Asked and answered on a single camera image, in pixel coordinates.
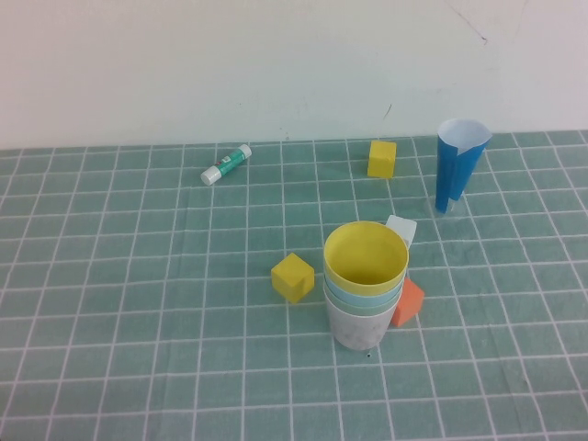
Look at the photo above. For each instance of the green checked tablecloth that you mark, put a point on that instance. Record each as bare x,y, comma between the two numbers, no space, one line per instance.
138,367

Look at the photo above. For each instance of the yellow plastic cup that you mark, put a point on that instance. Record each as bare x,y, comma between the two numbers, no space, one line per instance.
367,248

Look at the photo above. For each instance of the blue paper cone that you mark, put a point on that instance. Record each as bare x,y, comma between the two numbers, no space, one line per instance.
452,174

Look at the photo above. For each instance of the light blue plastic cup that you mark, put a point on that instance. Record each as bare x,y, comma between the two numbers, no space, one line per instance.
342,295

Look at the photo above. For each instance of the pink plastic cup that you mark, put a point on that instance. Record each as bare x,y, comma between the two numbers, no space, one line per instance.
356,333

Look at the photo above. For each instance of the yellow foam cube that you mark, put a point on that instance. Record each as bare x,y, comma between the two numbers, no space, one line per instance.
381,161
291,280

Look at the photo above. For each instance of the pale green plastic cup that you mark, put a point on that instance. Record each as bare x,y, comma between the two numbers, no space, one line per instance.
367,311

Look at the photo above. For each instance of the orange foam cube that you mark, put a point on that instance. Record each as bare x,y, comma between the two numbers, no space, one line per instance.
410,301

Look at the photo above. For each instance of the white foam cube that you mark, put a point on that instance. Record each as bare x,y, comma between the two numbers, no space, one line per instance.
405,227

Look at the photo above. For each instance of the green white glue stick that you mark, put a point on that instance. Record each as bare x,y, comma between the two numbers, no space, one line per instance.
225,165

